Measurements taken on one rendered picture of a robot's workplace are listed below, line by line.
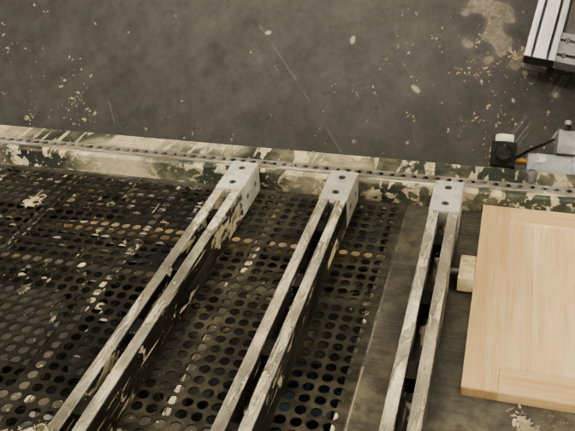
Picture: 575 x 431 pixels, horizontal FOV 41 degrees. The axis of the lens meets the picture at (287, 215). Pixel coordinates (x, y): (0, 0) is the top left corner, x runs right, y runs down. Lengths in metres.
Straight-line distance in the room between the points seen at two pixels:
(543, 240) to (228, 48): 1.57
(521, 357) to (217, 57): 1.84
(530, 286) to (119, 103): 1.90
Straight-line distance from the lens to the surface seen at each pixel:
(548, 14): 2.48
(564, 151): 1.86
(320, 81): 2.72
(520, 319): 1.41
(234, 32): 2.85
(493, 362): 1.32
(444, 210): 1.58
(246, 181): 1.70
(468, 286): 1.47
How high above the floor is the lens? 2.61
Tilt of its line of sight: 75 degrees down
